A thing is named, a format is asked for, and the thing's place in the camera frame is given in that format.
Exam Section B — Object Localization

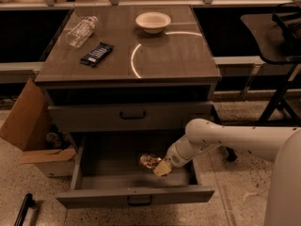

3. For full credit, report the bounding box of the open grey lower drawer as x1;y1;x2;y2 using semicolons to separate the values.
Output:
56;130;214;209

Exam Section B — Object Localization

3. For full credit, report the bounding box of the grey drawer cabinet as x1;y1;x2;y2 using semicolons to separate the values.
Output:
34;5;222;153

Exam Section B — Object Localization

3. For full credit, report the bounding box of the white paper bowl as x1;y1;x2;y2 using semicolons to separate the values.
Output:
135;12;171;34

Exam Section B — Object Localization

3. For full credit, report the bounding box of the orange patterned can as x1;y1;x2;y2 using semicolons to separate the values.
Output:
139;153;161;170

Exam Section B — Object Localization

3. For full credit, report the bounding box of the clear plastic water bottle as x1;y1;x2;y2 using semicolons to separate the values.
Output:
66;16;98;48

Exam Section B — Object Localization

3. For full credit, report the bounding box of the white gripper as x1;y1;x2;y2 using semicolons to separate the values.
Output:
153;135;216;177

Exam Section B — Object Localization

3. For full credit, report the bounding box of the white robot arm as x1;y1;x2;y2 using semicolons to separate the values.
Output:
154;119;301;226

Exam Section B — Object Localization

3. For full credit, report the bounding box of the brown cardboard box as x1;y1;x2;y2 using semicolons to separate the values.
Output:
0;79;76;177

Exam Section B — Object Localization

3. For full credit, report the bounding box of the dark blue snack bar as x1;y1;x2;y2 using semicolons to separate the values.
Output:
80;42;114;67

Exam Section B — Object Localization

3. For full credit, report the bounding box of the closed grey upper drawer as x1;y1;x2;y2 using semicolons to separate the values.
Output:
49;102;213;133

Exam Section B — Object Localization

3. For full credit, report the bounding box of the black pole on floor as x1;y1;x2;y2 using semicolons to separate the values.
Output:
14;193;35;226

